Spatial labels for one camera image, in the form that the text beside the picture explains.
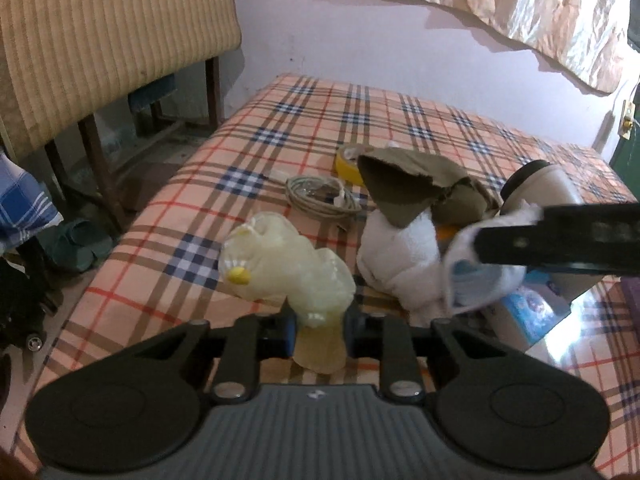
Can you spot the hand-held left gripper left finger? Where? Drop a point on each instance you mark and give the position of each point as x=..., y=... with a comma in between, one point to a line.
x=287, y=332

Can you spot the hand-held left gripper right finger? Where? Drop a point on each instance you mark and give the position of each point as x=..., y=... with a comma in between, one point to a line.
x=352, y=332

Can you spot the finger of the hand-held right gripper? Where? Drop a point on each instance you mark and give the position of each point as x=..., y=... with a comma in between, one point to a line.
x=575, y=245

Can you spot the pale yellow plush duck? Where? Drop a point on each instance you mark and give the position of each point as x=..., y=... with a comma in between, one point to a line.
x=300, y=280

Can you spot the frosted bottle with black lid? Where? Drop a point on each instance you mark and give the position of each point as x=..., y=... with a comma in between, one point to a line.
x=550, y=182

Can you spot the white fluffy towel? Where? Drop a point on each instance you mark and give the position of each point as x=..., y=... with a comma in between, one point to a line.
x=400, y=260

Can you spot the olive green cloth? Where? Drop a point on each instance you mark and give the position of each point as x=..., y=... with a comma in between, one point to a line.
x=400, y=185

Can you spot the blue printed packet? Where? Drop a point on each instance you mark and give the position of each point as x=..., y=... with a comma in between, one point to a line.
x=530, y=310

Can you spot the green door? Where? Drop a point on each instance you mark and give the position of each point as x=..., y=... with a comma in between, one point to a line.
x=631, y=155

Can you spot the yellow tape roll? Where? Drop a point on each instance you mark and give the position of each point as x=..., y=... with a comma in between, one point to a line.
x=345, y=167

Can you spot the green rubber sandal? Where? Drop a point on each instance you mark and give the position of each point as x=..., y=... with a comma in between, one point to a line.
x=50, y=247
x=90, y=245

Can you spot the black wheeled stand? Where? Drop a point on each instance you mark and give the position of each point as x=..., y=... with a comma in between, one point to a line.
x=20, y=300

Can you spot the dark blue padded stool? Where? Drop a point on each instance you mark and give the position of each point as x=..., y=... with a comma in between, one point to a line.
x=150, y=92

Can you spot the blue plaid cloth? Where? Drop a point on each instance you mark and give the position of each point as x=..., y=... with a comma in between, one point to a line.
x=25, y=195

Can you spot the wall socket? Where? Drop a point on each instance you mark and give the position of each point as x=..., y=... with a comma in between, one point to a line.
x=625, y=120

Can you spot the dark wooden frame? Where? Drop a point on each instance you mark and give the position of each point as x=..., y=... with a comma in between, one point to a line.
x=102, y=170

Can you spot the crinkled beige wall cloth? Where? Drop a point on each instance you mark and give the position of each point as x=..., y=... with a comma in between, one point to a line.
x=500, y=0

